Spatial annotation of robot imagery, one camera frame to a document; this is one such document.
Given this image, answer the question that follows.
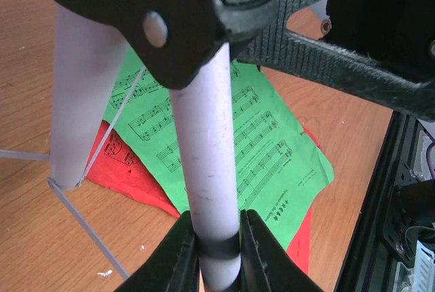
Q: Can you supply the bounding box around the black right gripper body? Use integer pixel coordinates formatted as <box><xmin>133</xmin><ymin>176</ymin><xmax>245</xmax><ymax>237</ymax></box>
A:
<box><xmin>326</xmin><ymin>0</ymin><xmax>434</xmax><ymax>82</ymax></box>

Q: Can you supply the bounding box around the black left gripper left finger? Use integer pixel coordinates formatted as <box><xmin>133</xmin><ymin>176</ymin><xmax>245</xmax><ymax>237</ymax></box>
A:
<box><xmin>116</xmin><ymin>211</ymin><xmax>200</xmax><ymax>292</ymax></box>

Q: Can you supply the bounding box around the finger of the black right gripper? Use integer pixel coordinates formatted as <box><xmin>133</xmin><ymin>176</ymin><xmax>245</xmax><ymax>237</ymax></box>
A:
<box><xmin>238</xmin><ymin>0</ymin><xmax>434</xmax><ymax>121</ymax></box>

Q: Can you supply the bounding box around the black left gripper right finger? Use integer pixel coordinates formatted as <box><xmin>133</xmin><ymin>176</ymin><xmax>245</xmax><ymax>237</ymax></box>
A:
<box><xmin>240</xmin><ymin>210</ymin><xmax>321</xmax><ymax>292</ymax></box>

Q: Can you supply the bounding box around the green sheet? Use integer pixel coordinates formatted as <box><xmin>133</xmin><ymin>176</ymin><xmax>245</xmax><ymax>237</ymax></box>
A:
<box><xmin>103</xmin><ymin>49</ymin><xmax>334</xmax><ymax>247</ymax></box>

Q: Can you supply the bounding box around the red music sheet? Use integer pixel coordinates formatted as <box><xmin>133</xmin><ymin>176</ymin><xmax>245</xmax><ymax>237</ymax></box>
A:
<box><xmin>86</xmin><ymin>130</ymin><xmax>312</xmax><ymax>274</ymax></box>

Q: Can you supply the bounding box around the white music stand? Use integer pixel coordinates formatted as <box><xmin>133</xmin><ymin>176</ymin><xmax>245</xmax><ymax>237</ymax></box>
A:
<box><xmin>0</xmin><ymin>0</ymin><xmax>358</xmax><ymax>292</ymax></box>

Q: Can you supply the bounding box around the black aluminium frame rail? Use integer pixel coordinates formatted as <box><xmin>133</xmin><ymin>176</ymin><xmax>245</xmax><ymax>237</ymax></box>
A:
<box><xmin>334</xmin><ymin>111</ymin><xmax>434</xmax><ymax>291</ymax></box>

